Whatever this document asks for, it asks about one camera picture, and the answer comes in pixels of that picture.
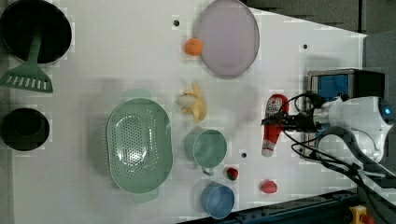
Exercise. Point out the yellow peeled toy banana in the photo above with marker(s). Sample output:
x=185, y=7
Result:
x=192, y=102

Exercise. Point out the small black pot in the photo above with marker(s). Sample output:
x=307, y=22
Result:
x=25, y=129

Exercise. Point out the green plastic colander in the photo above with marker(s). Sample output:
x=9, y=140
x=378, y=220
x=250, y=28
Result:
x=138, y=140

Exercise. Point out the red plush ketchup bottle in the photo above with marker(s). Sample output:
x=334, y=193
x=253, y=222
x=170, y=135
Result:
x=276, y=103

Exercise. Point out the blue cup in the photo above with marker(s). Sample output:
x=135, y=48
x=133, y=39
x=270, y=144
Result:
x=217, y=200

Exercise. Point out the large black pan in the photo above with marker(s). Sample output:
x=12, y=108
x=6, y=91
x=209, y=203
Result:
x=23, y=19

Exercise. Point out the green slotted spatula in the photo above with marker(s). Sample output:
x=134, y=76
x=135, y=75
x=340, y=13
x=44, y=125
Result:
x=28, y=75

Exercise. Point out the red toy strawberry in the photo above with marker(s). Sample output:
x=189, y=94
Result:
x=232, y=173

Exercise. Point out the grey round plate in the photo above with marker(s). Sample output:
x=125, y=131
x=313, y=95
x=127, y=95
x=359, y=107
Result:
x=231, y=37

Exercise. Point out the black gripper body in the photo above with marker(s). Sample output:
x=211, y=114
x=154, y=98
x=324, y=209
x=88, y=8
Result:
x=302, y=122

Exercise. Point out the pink red toy fruit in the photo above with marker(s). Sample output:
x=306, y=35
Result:
x=269, y=187

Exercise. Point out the green cup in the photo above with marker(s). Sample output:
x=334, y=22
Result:
x=206, y=147

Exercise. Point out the yellow red emergency button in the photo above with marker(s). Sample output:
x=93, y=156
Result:
x=360, y=216

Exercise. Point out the orange toy fruit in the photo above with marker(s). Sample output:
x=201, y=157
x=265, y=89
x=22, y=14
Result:
x=194, y=47

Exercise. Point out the blue metal frame rail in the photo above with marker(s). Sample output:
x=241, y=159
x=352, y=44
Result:
x=329, y=208

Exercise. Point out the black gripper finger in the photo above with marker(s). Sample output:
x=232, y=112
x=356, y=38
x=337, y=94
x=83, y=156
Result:
x=272, y=122
x=278, y=115

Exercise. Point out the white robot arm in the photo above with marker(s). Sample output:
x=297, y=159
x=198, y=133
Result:
x=382, y=176

